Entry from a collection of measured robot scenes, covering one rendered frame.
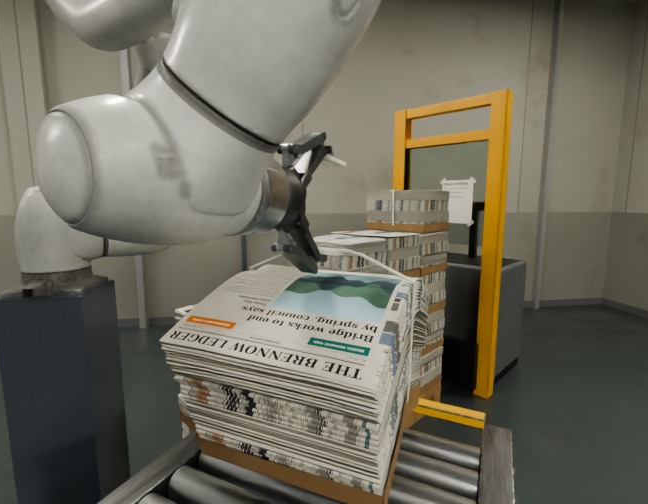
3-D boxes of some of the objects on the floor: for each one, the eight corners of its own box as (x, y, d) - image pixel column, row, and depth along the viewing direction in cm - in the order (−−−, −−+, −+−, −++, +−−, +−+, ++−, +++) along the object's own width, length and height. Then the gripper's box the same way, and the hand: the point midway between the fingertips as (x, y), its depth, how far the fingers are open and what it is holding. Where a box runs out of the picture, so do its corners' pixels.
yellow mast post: (473, 393, 236) (491, 91, 210) (478, 388, 242) (497, 95, 216) (487, 399, 230) (508, 88, 204) (492, 393, 236) (513, 91, 210)
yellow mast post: (388, 362, 282) (394, 111, 256) (394, 358, 288) (401, 113, 262) (398, 365, 276) (406, 109, 250) (404, 362, 282) (413, 111, 256)
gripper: (237, 83, 42) (320, 131, 61) (228, 299, 44) (311, 279, 63) (294, 76, 39) (362, 128, 58) (281, 309, 41) (351, 284, 60)
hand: (332, 206), depth 60 cm, fingers open, 14 cm apart
